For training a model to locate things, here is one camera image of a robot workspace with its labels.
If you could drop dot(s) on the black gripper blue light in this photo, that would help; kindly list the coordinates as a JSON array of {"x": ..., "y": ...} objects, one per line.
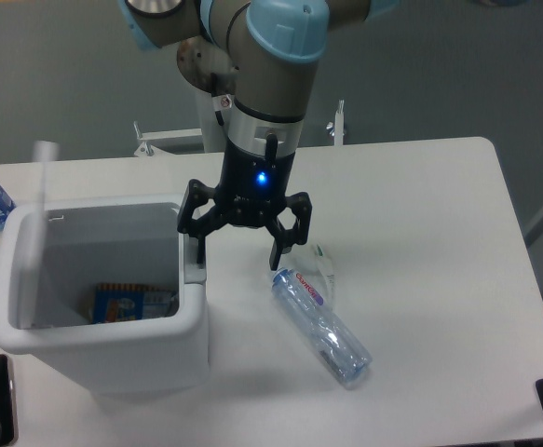
[{"x": 251, "y": 193}]

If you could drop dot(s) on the white plastic trash can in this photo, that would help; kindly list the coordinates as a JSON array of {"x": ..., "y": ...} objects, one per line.
[{"x": 117, "y": 239}]

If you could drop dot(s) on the white trash can lid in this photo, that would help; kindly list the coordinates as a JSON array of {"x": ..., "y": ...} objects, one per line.
[{"x": 45, "y": 153}]

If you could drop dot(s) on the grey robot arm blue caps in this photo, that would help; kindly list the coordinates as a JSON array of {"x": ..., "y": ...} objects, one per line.
[{"x": 276, "y": 47}]

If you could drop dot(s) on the clear crumpled plastic wrapper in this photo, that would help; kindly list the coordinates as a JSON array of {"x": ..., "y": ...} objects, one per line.
[{"x": 313, "y": 268}]

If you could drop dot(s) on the blue snack packet in bin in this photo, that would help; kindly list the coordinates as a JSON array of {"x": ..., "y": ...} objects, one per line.
[{"x": 119, "y": 302}]

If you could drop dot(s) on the clear crushed plastic bottle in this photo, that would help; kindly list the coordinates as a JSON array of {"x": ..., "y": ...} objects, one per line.
[{"x": 328, "y": 336}]

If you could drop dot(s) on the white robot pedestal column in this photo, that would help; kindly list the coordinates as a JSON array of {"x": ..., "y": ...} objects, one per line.
[{"x": 210, "y": 125}]

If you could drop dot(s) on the white metal bracket frame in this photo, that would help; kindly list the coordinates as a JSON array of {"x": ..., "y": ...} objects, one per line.
[{"x": 192, "y": 141}]

